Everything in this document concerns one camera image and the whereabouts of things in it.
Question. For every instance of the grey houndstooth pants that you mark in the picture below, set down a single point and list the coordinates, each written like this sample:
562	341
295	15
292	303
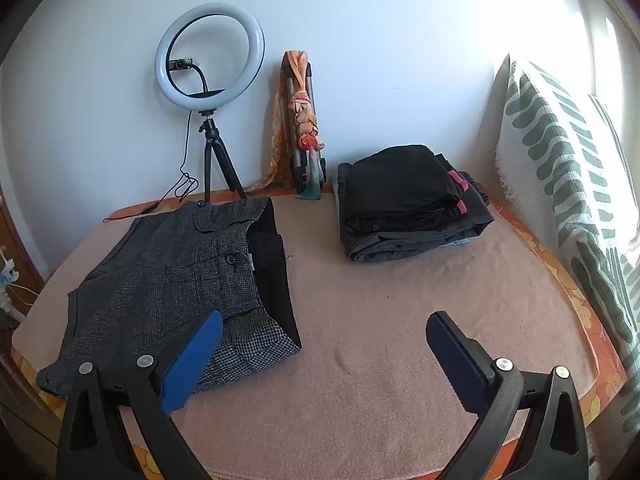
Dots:
165	280

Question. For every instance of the orange patterned scarf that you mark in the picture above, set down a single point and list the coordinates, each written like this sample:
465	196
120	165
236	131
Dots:
300	110

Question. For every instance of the pink blanket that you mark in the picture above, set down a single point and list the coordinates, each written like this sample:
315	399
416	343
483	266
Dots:
360	310

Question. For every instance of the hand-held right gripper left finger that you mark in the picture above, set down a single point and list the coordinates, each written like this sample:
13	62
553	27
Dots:
192	360

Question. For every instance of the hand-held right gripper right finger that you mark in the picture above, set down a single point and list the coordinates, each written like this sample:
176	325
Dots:
450	355

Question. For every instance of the green patterned white pillow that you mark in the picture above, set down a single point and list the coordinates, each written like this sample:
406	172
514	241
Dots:
550	150

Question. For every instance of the black gooseneck phone holder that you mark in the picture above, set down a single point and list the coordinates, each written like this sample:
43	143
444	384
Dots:
202	77

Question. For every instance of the black mini tripod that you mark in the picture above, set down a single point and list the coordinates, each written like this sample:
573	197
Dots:
211	150

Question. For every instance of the window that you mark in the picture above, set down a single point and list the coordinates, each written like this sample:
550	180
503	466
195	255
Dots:
612	60

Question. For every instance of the black folded pants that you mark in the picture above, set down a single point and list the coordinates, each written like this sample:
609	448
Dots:
400	185

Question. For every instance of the light blue folded cloth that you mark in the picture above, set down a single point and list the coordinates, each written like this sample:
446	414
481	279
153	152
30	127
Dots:
457	243

